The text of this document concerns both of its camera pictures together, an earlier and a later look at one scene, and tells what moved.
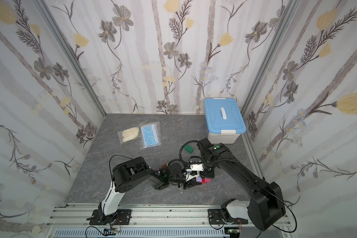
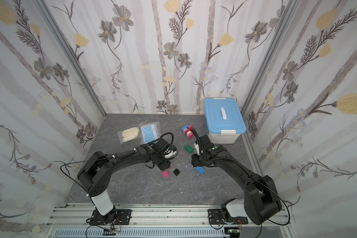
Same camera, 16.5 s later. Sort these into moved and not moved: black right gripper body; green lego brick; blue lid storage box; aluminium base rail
Moved: black right gripper body
Not moved: green lego brick; aluminium base rail; blue lid storage box
